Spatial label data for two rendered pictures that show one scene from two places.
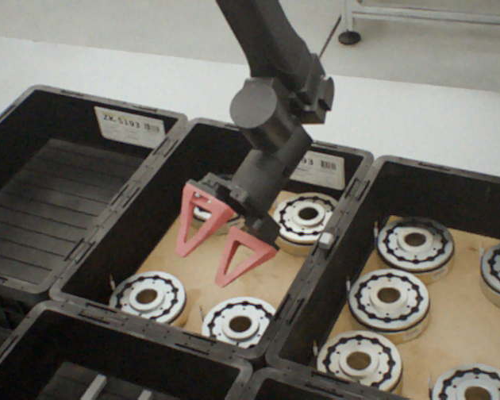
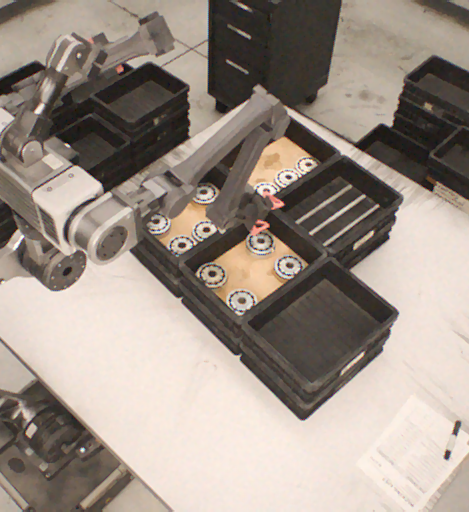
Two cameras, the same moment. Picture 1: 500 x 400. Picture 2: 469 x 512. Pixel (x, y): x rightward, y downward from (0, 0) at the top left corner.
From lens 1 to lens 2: 2.38 m
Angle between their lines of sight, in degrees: 87
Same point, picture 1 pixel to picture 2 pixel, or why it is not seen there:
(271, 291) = (240, 261)
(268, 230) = not seen: hidden behind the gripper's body
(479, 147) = (85, 345)
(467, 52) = not seen: outside the picture
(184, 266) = (268, 287)
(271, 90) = not seen: hidden behind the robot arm
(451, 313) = (186, 228)
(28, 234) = (330, 335)
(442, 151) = (104, 351)
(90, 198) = (297, 343)
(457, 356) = (195, 215)
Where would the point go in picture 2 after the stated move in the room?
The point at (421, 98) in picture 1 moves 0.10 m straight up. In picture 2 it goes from (80, 396) to (76, 380)
